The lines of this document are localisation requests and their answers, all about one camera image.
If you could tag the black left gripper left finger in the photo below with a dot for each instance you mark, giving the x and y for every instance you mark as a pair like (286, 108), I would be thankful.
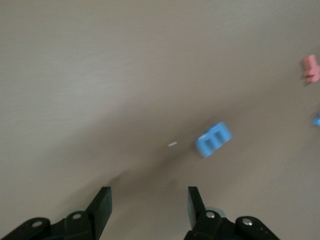
(100, 215)

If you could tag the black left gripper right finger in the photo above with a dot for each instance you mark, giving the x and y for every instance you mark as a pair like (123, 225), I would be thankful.
(200, 222)

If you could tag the blue foam letter m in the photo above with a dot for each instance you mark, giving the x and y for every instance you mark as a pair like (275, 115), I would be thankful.
(212, 140)

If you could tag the tiny white crumb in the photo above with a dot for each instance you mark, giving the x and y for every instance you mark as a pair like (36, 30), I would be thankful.
(172, 143)

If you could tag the brown paper table cover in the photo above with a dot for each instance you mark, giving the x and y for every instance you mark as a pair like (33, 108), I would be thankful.
(100, 75)

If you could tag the blue foam letter x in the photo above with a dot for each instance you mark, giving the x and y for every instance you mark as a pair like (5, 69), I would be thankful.
(317, 121)

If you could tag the pink foam letter f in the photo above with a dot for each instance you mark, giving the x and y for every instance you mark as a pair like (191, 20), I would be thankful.
(311, 68)

